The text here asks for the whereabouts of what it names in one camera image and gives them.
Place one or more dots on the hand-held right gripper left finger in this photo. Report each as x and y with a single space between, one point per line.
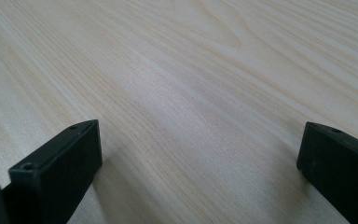
59 174

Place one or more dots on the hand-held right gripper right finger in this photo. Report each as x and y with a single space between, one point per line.
341 168

